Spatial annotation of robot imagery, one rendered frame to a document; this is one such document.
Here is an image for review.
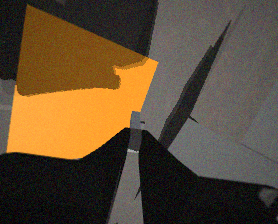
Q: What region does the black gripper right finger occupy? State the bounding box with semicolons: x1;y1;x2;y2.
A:
138;130;278;224

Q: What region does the orange flat square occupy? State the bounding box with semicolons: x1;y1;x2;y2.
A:
7;4;158;159

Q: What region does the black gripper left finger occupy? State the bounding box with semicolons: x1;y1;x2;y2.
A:
0;127;131;224

